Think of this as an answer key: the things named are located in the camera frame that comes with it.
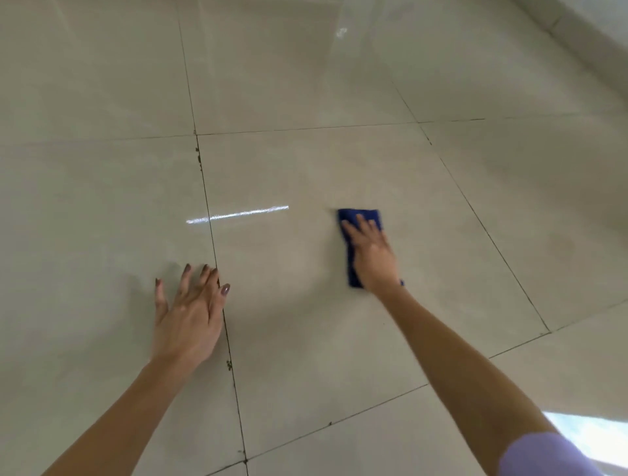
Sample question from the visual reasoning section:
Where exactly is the person's right hand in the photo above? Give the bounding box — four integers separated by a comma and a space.
341, 214, 401, 295

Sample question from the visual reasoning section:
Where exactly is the person's left hand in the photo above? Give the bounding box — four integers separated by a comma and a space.
152, 263, 232, 371

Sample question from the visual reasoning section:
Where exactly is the blue cloth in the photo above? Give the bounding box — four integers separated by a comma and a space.
337, 208, 406, 289

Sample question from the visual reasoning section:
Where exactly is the person's right forearm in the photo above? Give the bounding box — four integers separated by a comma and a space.
372, 284, 560, 476

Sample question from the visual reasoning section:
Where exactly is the person's left forearm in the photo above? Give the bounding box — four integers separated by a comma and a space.
41, 352, 197, 476

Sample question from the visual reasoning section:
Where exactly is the beige tiled floor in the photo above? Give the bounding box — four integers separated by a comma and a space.
0, 0, 628, 476

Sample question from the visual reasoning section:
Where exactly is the purple shirt sleeve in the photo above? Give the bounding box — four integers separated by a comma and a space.
498, 431, 604, 476

